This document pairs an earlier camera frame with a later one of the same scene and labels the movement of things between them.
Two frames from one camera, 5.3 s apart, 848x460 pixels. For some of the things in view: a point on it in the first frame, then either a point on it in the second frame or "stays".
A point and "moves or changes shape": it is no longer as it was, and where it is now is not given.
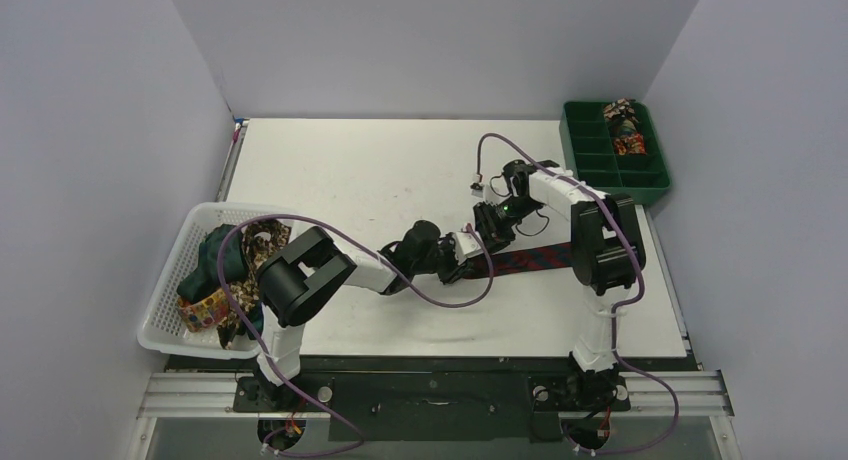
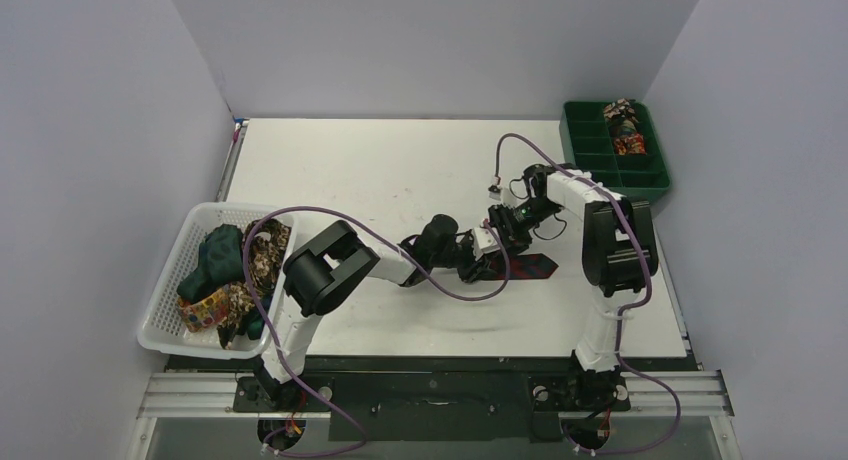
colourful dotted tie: (204, 312) stays
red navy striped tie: (554, 256) moves or changes shape
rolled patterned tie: (622, 116) stays
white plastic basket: (163, 327) stays
